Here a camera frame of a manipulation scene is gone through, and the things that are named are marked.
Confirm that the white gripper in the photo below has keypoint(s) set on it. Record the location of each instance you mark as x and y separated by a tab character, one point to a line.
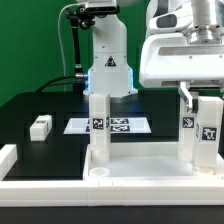
167	58

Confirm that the white desk tabletop tray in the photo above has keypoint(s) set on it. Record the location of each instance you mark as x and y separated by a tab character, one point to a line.
149	160

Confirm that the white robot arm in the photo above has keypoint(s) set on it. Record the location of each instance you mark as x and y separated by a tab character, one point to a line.
109	72

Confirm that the fiducial marker sheet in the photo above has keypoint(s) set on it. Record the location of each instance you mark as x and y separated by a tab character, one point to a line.
117	125

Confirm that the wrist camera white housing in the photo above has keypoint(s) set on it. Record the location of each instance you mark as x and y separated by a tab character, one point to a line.
173	22

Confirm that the overhead camera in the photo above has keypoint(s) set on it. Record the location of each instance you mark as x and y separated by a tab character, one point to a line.
99	7

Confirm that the white U-shaped fence frame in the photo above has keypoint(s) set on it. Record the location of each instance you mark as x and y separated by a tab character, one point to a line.
104	191

